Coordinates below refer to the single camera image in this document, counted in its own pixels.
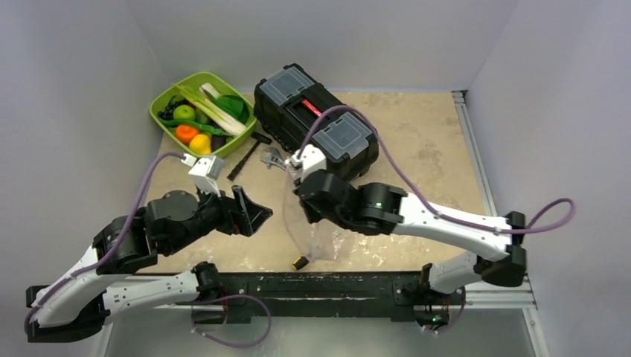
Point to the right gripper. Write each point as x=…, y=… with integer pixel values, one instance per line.
x=306, y=192

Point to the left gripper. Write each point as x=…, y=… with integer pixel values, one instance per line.
x=248, y=215

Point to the clear zip top bag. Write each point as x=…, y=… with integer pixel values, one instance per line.
x=315, y=241

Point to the toy green onion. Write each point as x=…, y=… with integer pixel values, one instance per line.
x=228, y=124

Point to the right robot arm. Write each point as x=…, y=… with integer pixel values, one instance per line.
x=491, y=253

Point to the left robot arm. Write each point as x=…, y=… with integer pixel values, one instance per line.
x=91, y=294

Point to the yellow black screwdriver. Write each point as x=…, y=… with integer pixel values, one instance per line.
x=300, y=263

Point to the black hammer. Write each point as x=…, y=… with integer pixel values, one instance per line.
x=260, y=139

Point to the toy purple eggplant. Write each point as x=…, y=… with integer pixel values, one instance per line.
x=217, y=142

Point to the toy lemon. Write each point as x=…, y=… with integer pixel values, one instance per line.
x=200, y=144

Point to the black toolbox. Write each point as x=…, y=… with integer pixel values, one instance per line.
x=288, y=103

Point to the toy green bean pod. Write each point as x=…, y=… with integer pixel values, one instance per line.
x=202, y=127

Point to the toy orange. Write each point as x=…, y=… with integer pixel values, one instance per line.
x=185, y=133

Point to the toy green leaf vegetable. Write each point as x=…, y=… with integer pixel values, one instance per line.
x=233, y=105

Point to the toy green apple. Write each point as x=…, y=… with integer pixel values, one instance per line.
x=184, y=112

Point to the green plastic bin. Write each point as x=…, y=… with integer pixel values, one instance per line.
x=210, y=82

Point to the toy black grapes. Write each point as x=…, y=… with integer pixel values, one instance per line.
x=167, y=113

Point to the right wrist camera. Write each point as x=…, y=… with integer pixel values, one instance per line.
x=303, y=163

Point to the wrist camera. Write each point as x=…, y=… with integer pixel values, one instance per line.
x=303, y=163
x=204, y=172

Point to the adjustable wrench red handle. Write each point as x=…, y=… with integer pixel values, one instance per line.
x=271, y=156

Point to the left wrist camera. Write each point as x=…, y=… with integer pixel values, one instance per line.
x=204, y=172

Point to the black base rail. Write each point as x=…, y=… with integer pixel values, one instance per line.
x=399, y=296

